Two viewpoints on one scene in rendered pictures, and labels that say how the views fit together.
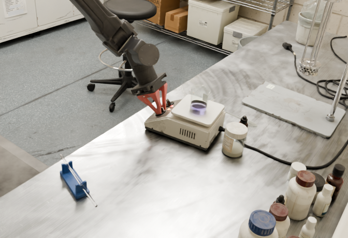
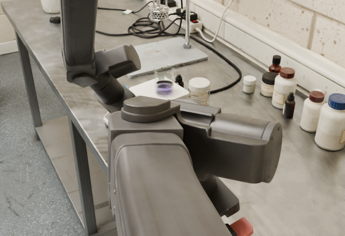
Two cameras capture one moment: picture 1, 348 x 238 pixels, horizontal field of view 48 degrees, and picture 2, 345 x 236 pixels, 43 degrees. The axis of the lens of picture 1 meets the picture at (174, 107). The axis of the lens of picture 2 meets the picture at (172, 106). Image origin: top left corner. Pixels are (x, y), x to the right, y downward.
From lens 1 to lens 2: 0.88 m
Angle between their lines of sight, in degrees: 51
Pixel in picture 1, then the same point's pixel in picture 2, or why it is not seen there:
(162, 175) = not seen: hidden behind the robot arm
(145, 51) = (133, 56)
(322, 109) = (171, 44)
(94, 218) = (255, 216)
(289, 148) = (210, 78)
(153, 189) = not seen: hidden behind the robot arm
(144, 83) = (120, 96)
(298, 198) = (293, 87)
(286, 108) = (159, 59)
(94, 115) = not seen: outside the picture
